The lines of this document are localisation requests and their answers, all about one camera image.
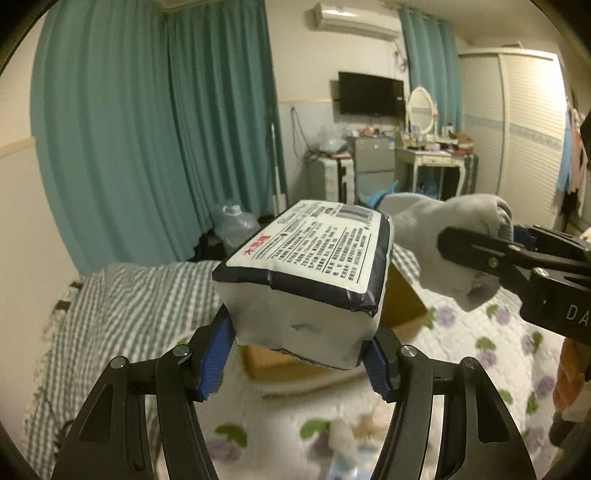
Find grey sock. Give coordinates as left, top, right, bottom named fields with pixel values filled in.
left=382, top=193, right=513, bottom=312

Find white fluffy cloth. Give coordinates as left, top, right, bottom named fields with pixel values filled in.
left=323, top=416, right=361, bottom=463

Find white air conditioner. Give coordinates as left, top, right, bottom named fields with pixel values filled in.
left=313, top=2, right=400, bottom=43

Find white mop pole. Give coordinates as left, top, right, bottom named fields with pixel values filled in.
left=271, top=122, right=288, bottom=219

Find cardboard box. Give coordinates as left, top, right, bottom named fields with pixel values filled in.
left=240, top=265, right=428, bottom=381

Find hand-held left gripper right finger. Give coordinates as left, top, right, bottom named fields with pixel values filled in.
left=362, top=330, right=539, bottom=480

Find white tissue pack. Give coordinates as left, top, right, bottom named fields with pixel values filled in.
left=212, top=200, right=395, bottom=371

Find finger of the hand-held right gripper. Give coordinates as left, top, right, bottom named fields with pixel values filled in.
left=512, top=224, right=591, bottom=267
left=436, top=226, right=536, bottom=296

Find clear plastic bag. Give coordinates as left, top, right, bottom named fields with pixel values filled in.
left=308, top=124, right=348, bottom=156

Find grey checked blanket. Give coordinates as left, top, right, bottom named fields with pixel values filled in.
left=23, top=244, right=421, bottom=464

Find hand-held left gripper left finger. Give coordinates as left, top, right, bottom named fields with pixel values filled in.
left=50, top=307, right=236, bottom=480

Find blue plastic bag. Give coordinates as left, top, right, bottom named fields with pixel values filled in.
left=359, top=180, right=399, bottom=209

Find oval white vanity mirror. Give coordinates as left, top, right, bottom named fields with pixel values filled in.
left=406, top=86, right=437, bottom=137

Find floral bed sheet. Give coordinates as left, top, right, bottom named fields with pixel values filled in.
left=191, top=272, right=575, bottom=480

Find cosmetics clutter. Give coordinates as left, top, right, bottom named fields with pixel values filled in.
left=401, top=122, right=475, bottom=154

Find white slatted wardrobe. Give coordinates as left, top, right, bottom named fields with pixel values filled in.
left=458, top=48, right=572, bottom=232

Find narrow teal curtain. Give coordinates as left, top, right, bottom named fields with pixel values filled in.
left=398, top=7, right=463, bottom=134

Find person's orange clothing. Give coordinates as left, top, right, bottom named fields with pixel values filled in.
left=551, top=336, right=591, bottom=457

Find white dressing table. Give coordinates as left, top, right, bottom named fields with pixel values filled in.
left=394, top=147, right=479, bottom=202

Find hanging clothes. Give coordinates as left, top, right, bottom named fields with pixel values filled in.
left=556, top=99, right=591, bottom=232

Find wide teal curtain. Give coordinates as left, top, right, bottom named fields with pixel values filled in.
left=30, top=0, right=290, bottom=276

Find small grey fridge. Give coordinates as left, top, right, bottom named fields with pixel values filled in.
left=353, top=136, right=398, bottom=205

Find wall cable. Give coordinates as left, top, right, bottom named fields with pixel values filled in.
left=289, top=106, right=308, bottom=154

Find large clear water bottle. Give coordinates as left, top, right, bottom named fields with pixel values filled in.
left=217, top=204, right=262, bottom=260

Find black wall television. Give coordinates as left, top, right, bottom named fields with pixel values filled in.
left=338, top=71, right=406, bottom=119

